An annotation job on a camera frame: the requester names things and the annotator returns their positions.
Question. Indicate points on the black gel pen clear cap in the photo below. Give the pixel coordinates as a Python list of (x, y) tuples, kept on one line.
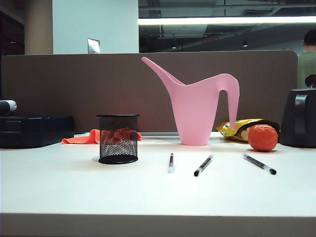
[(171, 161), (203, 165), (259, 163)]

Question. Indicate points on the black mesh pen basket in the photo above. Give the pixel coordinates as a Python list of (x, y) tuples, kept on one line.
[(118, 153)]

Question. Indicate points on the pink plastic watering can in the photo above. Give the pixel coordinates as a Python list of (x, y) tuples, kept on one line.
[(195, 111)]

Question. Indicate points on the yellow snack bag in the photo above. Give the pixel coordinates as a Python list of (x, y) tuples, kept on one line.
[(227, 129)]

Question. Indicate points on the orange cloth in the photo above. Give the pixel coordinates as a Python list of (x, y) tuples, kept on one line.
[(82, 139)]

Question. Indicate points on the brown desk partition panel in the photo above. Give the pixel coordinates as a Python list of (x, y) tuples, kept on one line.
[(74, 86)]

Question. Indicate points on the orange round fruit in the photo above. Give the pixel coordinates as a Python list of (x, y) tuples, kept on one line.
[(263, 138)]

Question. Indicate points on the white ceiling light strip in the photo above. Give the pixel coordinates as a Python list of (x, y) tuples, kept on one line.
[(222, 20)]

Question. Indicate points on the black plastic tool case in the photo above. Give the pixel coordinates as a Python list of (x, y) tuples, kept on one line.
[(34, 130)]

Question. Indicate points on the black plastic appliance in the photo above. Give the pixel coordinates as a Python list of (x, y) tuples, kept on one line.
[(300, 118)]

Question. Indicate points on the white and black handheld device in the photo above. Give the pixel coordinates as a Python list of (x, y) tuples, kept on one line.
[(8, 105)]

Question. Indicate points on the person in green shirt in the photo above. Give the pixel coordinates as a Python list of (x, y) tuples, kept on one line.
[(307, 66)]

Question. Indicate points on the silver partition base rail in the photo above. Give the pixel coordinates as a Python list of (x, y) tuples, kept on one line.
[(160, 136)]

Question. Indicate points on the silver wall switch plate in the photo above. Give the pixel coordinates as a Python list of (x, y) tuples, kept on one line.
[(93, 46)]

